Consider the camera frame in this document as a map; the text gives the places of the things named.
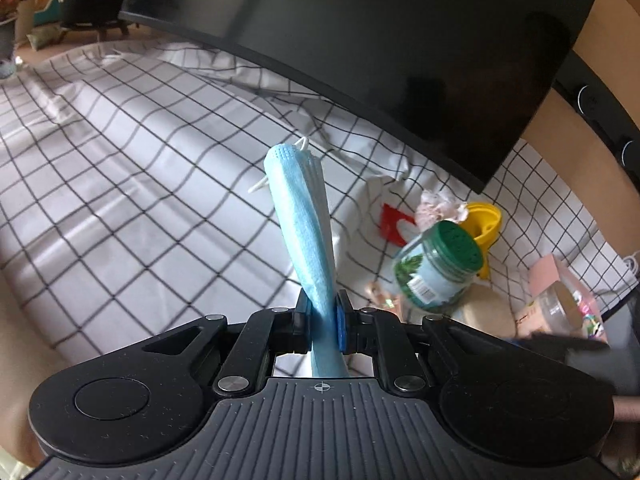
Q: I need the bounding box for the red white paper packet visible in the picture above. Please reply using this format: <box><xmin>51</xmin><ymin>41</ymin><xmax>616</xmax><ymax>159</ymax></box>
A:
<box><xmin>378</xmin><ymin>204</ymin><xmax>420</xmax><ymax>247</ymax></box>

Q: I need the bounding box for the blue surgical face mask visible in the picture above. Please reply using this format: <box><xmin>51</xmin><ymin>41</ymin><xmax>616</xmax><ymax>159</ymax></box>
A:
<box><xmin>248</xmin><ymin>136</ymin><xmax>348</xmax><ymax>378</ymax></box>

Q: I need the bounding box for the green lid glass jar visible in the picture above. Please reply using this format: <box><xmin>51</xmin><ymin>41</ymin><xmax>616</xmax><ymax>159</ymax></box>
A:
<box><xmin>393</xmin><ymin>220</ymin><xmax>484</xmax><ymax>310</ymax></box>

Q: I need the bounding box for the crumpled white tissue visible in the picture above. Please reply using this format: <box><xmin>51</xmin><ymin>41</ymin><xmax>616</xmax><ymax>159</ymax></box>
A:
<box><xmin>414</xmin><ymin>188</ymin><xmax>469</xmax><ymax>232</ymax></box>

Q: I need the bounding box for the yellow plastic funnel toy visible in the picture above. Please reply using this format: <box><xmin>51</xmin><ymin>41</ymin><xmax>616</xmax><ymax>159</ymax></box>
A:
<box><xmin>461</xmin><ymin>203</ymin><xmax>502</xmax><ymax>281</ymax></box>

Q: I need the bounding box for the white black grid tablecloth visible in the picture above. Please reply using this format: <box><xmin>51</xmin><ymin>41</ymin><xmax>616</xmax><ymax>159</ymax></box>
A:
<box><xmin>1</xmin><ymin>41</ymin><xmax>636</xmax><ymax>363</ymax></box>

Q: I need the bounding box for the pink storage box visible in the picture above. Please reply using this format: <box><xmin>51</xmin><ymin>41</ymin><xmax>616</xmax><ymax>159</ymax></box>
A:
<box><xmin>516</xmin><ymin>254</ymin><xmax>608</xmax><ymax>344</ymax></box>

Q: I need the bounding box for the clear plastic jar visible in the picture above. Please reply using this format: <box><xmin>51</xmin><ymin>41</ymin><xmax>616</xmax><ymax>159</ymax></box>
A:
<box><xmin>536</xmin><ymin>281</ymin><xmax>585</xmax><ymax>336</ymax></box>

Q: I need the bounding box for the black computer monitor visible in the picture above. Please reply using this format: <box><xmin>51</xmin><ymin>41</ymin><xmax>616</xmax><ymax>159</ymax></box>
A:
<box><xmin>120</xmin><ymin>0</ymin><xmax>594</xmax><ymax>192</ymax></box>

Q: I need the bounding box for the black power strip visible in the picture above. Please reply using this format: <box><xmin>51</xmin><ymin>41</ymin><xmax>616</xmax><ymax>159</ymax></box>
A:
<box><xmin>553</xmin><ymin>51</ymin><xmax>640</xmax><ymax>190</ymax></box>

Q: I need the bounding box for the potted plant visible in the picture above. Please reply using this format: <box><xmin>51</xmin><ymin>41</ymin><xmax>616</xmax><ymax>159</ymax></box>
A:
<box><xmin>0</xmin><ymin>0</ymin><xmax>57</xmax><ymax>79</ymax></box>

